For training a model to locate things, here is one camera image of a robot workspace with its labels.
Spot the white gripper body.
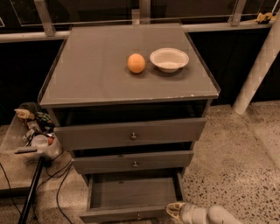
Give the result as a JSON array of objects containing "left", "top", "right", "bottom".
[{"left": 179, "top": 204, "right": 209, "bottom": 224}]

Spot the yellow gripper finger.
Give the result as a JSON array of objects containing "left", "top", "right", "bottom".
[
  {"left": 165, "top": 202, "right": 186, "bottom": 214},
  {"left": 170, "top": 213, "right": 180, "bottom": 221}
]

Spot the grey bottom drawer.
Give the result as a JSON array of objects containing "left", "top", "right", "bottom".
[{"left": 80, "top": 169, "right": 185, "bottom": 224}]

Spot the grey drawer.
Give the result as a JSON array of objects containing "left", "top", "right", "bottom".
[
  {"left": 72, "top": 150, "right": 193, "bottom": 174},
  {"left": 54, "top": 118, "right": 206, "bottom": 151},
  {"left": 80, "top": 169, "right": 185, "bottom": 224}
]

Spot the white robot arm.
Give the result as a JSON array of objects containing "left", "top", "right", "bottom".
[{"left": 165, "top": 202, "right": 243, "bottom": 224}]

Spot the grey middle drawer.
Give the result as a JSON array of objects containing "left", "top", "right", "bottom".
[{"left": 72, "top": 150, "right": 193, "bottom": 174}]

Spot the grey top drawer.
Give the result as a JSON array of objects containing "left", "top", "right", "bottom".
[{"left": 54, "top": 118, "right": 206, "bottom": 151}]

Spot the grey drawer cabinet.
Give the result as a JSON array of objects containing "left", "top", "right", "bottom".
[{"left": 37, "top": 22, "right": 221, "bottom": 224}]

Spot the white diagonal pole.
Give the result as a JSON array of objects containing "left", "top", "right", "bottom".
[{"left": 233, "top": 10, "right": 280, "bottom": 115}]

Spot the white paper bowl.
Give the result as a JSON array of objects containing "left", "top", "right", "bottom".
[{"left": 150, "top": 48, "right": 189, "bottom": 73}]

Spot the white cup in bin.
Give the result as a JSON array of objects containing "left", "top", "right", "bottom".
[{"left": 31, "top": 135, "right": 48, "bottom": 147}]

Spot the orange fruit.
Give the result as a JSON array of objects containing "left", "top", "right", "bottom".
[{"left": 127, "top": 53, "right": 145, "bottom": 74}]

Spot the black tripod leg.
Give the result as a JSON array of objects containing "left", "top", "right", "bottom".
[{"left": 17, "top": 157, "right": 45, "bottom": 224}]

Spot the green snack bag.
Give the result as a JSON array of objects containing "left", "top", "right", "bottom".
[{"left": 35, "top": 112, "right": 55, "bottom": 129}]

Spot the black floor cable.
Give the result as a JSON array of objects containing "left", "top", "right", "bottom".
[{"left": 0, "top": 150, "right": 74, "bottom": 224}]

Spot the metal window rail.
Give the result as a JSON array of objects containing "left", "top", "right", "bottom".
[{"left": 0, "top": 0, "right": 279, "bottom": 43}]

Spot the yellow clamp on rail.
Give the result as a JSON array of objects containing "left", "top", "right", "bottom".
[{"left": 256, "top": 12, "right": 274, "bottom": 24}]

